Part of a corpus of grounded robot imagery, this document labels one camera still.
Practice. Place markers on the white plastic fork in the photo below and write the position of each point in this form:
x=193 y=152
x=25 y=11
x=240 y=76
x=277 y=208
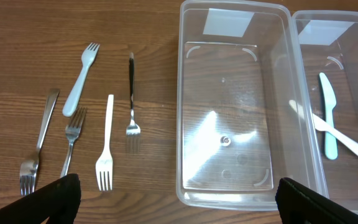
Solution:
x=104 y=165

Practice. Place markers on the light blue plastic knife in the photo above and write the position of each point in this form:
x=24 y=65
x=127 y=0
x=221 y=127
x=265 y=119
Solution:
x=330 y=142

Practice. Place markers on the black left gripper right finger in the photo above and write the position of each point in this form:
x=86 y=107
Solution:
x=299 y=204

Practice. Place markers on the long silver metal fork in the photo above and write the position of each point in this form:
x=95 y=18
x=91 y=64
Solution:
x=29 y=167

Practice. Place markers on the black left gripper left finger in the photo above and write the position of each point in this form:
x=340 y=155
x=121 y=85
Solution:
x=57 y=202

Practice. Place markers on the left clear plastic container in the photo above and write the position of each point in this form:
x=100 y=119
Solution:
x=243 y=108

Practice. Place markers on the clear plastic container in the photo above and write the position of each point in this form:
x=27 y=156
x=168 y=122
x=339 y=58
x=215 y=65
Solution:
x=243 y=108
x=329 y=44

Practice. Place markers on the black handled metal fork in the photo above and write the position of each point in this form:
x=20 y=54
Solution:
x=133 y=130

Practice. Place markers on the pale blue plastic fork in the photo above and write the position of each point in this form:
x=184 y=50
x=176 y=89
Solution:
x=87 y=59

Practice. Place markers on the right clear plastic container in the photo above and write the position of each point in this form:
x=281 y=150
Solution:
x=329 y=44

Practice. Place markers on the short silver metal fork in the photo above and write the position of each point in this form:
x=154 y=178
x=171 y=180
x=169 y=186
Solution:
x=72 y=132

